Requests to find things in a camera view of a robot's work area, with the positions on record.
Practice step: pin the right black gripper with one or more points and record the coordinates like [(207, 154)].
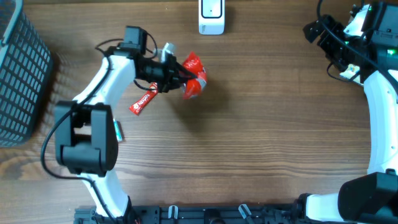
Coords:
[(325, 44)]

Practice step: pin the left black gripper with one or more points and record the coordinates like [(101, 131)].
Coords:
[(174, 74)]

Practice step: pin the red candy bag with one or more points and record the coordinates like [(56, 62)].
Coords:
[(198, 76)]

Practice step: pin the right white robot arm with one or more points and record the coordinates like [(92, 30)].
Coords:
[(371, 198)]

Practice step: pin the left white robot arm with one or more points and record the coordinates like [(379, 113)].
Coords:
[(86, 140)]

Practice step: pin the white barcode scanner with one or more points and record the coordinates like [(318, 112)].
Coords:
[(211, 17)]

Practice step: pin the yellow snack bag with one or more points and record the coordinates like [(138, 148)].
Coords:
[(352, 74)]

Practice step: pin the red coffee stick sachet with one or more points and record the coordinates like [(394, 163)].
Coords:
[(150, 94)]

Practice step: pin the teal tissue pack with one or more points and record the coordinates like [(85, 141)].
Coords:
[(118, 131)]

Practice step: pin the black wire mesh basket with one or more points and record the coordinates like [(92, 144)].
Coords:
[(26, 66)]

